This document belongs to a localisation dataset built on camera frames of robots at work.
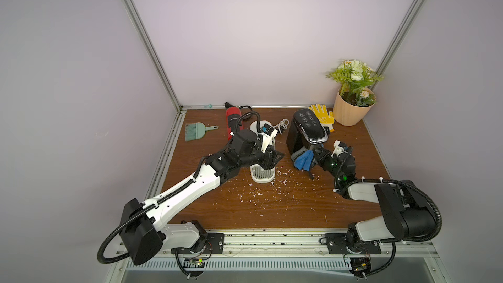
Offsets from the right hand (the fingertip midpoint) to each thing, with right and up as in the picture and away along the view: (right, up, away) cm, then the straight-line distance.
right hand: (312, 146), depth 88 cm
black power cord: (-44, +22, +34) cm, 60 cm away
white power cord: (-10, +11, +22) cm, 26 cm away
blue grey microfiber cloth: (-4, -6, 0) cm, 7 cm away
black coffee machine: (-5, +7, -9) cm, 12 cm away
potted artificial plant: (+28, +26, +15) cm, 41 cm away
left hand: (-17, 0, -17) cm, 24 cm away
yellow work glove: (+16, +14, +26) cm, 34 cm away
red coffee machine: (-37, +14, +3) cm, 40 cm away
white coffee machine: (-25, -14, +2) cm, 29 cm away
